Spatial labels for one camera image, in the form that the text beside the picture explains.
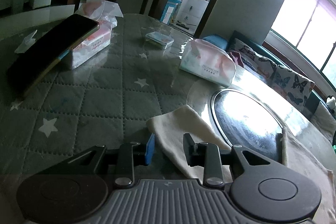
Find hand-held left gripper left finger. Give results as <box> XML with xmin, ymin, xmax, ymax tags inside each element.
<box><xmin>39</xmin><ymin>133</ymin><xmax>156</xmax><ymax>186</ymax></box>

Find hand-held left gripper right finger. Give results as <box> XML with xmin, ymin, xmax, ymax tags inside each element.
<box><xmin>183</xmin><ymin>133</ymin><xmax>282</xmax><ymax>188</ymax></box>

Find cream long-sleeved top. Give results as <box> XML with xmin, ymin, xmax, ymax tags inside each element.
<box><xmin>146</xmin><ymin>105</ymin><xmax>336</xmax><ymax>224</ymax></box>

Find round black hotplate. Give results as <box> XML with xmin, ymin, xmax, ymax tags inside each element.
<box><xmin>209</xmin><ymin>89</ymin><xmax>285</xmax><ymax>161</ymax></box>

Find grey quilted star tablecloth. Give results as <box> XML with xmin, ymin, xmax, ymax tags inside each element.
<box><xmin>0</xmin><ymin>13</ymin><xmax>336</xmax><ymax>224</ymax></box>

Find pink white tissue pack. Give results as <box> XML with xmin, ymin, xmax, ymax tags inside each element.
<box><xmin>70</xmin><ymin>0</ymin><xmax>124</xmax><ymax>69</ymax></box>
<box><xmin>179</xmin><ymin>38</ymin><xmax>237</xmax><ymax>87</ymax></box>

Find pink cloth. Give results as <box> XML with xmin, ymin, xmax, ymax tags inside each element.
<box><xmin>228</xmin><ymin>50</ymin><xmax>244</xmax><ymax>67</ymax></box>

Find small clear plastic box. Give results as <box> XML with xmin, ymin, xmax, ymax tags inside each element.
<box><xmin>145</xmin><ymin>31</ymin><xmax>174</xmax><ymax>50</ymax></box>

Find blue sofa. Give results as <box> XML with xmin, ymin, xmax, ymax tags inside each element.
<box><xmin>202</xmin><ymin>30</ymin><xmax>336</xmax><ymax>135</ymax></box>

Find butterfly print pillow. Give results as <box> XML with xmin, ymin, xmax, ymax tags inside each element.
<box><xmin>231</xmin><ymin>38</ymin><xmax>277</xmax><ymax>79</ymax></box>
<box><xmin>272</xmin><ymin>64</ymin><xmax>315</xmax><ymax>114</ymax></box>

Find grey pillow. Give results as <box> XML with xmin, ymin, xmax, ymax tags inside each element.
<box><xmin>310</xmin><ymin>102</ymin><xmax>336</xmax><ymax>143</ymax></box>

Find blue and white box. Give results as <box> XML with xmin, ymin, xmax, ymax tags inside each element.
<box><xmin>160</xmin><ymin>0</ymin><xmax>181</xmax><ymax>25</ymax></box>

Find black smartphone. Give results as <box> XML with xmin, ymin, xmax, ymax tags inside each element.
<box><xmin>7</xmin><ymin>13</ymin><xmax>101</xmax><ymax>95</ymax></box>

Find panda plush toy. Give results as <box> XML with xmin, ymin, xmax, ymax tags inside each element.
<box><xmin>326</xmin><ymin>96</ymin><xmax>336</xmax><ymax>112</ymax></box>

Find crumpled white tissue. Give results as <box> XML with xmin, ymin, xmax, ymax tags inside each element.
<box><xmin>14</xmin><ymin>30</ymin><xmax>38</xmax><ymax>54</ymax></box>

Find window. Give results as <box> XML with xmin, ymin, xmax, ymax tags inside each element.
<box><xmin>270</xmin><ymin>0</ymin><xmax>336</xmax><ymax>83</ymax></box>

